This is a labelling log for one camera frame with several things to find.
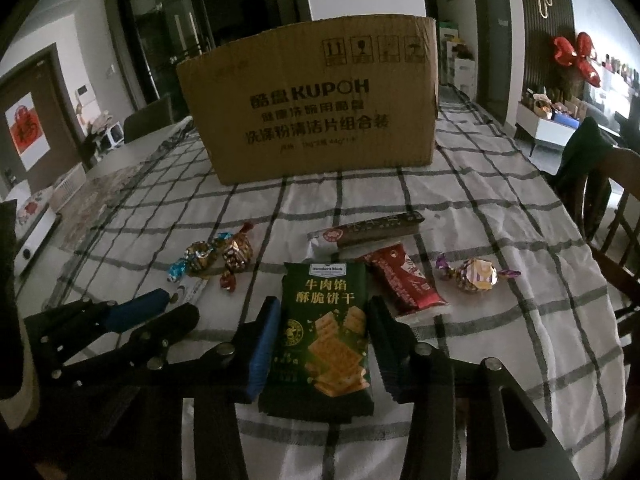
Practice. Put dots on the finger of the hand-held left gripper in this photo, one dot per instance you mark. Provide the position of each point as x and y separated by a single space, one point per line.
165 327
135 307

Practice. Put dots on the long brown snack bar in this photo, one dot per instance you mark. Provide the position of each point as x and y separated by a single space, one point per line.
370 227

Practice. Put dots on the green cracker packet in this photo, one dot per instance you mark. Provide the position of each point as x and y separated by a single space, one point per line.
320 320

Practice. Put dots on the white slatted basket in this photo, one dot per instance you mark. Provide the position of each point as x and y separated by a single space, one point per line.
67 190

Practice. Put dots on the white checked tablecloth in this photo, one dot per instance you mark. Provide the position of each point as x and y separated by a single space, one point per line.
450 210

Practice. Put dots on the wooden chair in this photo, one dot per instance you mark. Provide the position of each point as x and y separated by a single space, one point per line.
610 200

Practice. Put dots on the white tray of clutter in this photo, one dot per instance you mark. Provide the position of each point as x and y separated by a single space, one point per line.
545 130

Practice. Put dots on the red snack packet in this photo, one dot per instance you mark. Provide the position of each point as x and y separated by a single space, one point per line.
405 280

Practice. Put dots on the dark upholstered chair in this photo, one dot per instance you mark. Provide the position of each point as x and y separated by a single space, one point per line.
147 120

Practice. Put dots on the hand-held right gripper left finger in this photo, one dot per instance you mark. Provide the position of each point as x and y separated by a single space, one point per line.
261 350

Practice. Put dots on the white shelf unit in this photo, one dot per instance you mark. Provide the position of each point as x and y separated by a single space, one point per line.
460 67

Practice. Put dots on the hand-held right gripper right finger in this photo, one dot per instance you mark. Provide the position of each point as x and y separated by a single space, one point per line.
384 355

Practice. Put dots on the floral table mat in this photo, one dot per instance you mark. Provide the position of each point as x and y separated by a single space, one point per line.
100 200

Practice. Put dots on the gold candy red wrapper ends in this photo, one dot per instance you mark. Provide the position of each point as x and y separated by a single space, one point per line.
236 252

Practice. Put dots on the brown cardboard box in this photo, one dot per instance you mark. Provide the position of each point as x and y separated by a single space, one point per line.
310 110

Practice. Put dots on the gold candy blue wrapper ends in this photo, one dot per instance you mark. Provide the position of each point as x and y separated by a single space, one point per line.
200 257

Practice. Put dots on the red paper door poster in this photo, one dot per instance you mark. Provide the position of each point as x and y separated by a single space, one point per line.
27 132

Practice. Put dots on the small white packet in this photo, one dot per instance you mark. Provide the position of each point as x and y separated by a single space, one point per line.
192 290

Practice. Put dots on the gold candy purple wrapper ends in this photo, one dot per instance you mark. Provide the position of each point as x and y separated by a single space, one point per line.
475 275

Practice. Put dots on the red balloon bow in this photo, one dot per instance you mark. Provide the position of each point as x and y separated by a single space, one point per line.
580 57

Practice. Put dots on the dark jacket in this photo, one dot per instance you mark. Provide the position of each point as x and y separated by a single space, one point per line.
585 155

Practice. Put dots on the white table appliance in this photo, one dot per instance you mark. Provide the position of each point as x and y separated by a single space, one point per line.
37 240

